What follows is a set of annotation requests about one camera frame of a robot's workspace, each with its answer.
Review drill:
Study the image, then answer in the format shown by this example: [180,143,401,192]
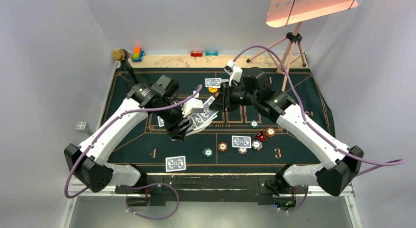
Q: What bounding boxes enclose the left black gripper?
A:
[153,98,193,141]

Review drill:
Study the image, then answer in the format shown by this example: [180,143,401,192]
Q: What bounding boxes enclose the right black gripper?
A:
[209,80,259,112]

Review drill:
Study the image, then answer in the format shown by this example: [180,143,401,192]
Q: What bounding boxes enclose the dealt card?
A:
[205,78,222,88]
[165,155,186,172]
[232,135,252,149]
[157,116,165,127]

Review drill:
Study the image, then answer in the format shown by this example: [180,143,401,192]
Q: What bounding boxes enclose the yellow dealer button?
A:
[208,87,218,93]

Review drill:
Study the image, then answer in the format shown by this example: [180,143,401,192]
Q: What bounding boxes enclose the stack of playing cards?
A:
[190,96,218,126]

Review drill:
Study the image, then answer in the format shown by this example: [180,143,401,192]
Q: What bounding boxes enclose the green blue chips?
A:
[250,120,259,128]

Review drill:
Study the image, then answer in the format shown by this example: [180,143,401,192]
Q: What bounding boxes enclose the green blue chip stack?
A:
[203,148,213,157]

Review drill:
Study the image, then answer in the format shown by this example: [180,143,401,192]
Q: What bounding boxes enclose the orange red chip stack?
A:
[218,142,228,152]

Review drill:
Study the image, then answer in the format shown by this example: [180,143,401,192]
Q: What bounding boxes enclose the peach blue chip stack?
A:
[238,148,248,154]

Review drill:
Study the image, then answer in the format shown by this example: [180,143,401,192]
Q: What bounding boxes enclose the red black all-in triangle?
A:
[253,129,267,142]

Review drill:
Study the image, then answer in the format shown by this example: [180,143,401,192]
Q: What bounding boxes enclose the peach blue chips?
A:
[252,140,262,151]

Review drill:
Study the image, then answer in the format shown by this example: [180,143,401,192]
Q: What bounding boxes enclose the orange chips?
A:
[266,127,276,137]

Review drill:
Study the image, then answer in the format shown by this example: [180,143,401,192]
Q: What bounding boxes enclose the blue playing card deck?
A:
[185,122,210,136]

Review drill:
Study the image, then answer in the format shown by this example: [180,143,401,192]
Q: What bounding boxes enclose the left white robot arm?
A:
[64,75,202,198]

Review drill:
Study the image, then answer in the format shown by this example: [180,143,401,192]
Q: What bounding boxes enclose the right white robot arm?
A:
[209,65,364,196]

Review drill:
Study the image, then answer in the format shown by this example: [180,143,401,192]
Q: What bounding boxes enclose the green poker table mat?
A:
[102,68,335,174]

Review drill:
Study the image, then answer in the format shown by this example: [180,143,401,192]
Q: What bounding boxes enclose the teal toy block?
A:
[205,50,218,56]

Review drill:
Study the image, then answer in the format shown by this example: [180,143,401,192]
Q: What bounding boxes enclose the red toy block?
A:
[190,50,204,57]

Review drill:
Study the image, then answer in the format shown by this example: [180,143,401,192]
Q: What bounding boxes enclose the colourful toy block stack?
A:
[131,46,145,62]

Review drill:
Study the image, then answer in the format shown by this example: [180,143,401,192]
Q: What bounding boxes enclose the brass round knob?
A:
[112,49,129,61]

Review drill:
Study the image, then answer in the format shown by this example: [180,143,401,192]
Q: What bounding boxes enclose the pink music stand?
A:
[266,0,358,75]

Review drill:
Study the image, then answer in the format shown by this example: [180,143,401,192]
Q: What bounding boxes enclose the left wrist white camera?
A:
[182,98,204,117]

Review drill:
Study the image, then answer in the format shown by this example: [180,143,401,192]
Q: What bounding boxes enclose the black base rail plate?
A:
[115,173,306,206]

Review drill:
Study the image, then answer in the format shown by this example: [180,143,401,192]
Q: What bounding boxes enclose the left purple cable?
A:
[64,84,203,221]

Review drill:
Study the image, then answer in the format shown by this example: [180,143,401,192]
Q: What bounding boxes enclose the purple cable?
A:
[64,84,203,221]
[233,46,405,214]

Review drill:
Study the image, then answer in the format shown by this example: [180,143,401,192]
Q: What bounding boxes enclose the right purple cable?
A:
[233,46,405,214]

